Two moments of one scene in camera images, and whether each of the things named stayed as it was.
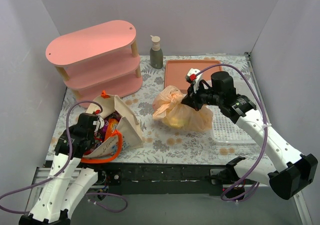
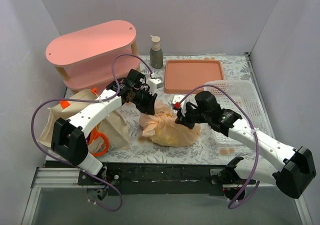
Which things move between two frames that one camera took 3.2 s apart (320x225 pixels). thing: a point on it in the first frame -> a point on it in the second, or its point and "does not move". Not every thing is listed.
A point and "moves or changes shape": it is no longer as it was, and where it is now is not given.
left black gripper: x=94 y=134 -> x=146 y=102
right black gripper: x=194 y=100 -> x=184 y=118
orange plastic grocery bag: x=170 y=108 moves or changes shape
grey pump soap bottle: x=156 y=57 does not move
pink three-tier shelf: x=98 y=60 does not move
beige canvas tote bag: x=128 y=126 -> x=114 y=124
